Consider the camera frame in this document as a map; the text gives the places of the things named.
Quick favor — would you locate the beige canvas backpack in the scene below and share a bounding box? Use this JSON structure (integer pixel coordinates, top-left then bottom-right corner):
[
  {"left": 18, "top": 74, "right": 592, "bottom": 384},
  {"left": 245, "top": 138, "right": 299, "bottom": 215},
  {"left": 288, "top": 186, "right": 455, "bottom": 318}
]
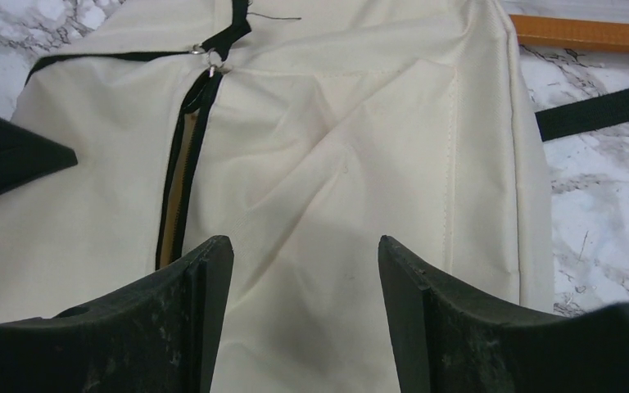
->
[{"left": 0, "top": 0, "right": 629, "bottom": 393}]

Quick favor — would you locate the wooden two-tier shelf rack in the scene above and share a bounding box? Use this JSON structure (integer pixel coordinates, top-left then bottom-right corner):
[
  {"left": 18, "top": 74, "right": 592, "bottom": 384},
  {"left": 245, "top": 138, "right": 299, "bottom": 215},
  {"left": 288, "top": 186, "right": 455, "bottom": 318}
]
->
[{"left": 510, "top": 15, "right": 629, "bottom": 54}]

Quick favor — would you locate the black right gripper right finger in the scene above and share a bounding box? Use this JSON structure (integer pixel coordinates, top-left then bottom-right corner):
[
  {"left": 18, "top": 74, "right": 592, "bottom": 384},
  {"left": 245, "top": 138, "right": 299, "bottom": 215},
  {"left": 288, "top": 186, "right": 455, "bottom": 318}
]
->
[{"left": 378, "top": 236, "right": 629, "bottom": 392}]

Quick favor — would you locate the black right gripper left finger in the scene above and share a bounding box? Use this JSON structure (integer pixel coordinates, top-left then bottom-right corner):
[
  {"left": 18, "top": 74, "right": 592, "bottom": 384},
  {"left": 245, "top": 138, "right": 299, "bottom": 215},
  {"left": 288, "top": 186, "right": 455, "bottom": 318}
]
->
[{"left": 0, "top": 235, "right": 233, "bottom": 392}]

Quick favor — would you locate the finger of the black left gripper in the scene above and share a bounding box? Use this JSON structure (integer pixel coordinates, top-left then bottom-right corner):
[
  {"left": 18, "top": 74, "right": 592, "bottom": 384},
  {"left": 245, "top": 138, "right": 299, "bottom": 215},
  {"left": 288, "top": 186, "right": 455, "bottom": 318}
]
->
[{"left": 0, "top": 118, "right": 78, "bottom": 196}]

